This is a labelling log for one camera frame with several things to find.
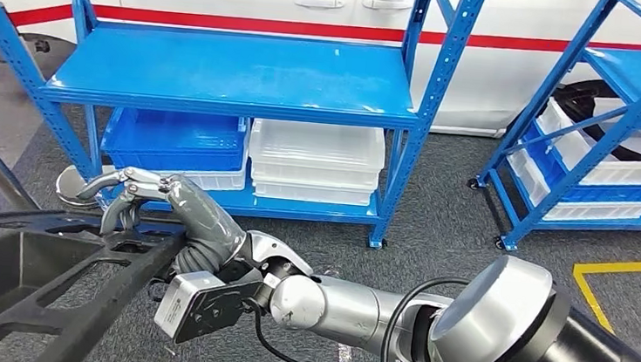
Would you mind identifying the black plastic panel part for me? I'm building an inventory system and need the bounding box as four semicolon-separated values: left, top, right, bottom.
0;207;189;362

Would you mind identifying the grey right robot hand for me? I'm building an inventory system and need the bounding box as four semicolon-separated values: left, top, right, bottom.
72;162;252;259

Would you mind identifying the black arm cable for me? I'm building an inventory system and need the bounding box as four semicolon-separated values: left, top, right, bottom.
237;258;472;362

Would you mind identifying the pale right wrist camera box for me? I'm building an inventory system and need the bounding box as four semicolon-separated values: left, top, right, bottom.
151;267;264;352

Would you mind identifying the black car trim part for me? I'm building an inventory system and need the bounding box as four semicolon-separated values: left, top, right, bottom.
549;83;641;164

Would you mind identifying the blue plastic bin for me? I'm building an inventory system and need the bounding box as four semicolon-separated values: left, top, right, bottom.
98;106;249;181
518;120;641;210

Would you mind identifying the translucent plastic bin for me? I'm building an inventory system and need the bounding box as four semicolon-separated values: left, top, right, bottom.
248;160;382;194
246;116;389;176
250;178;376;208

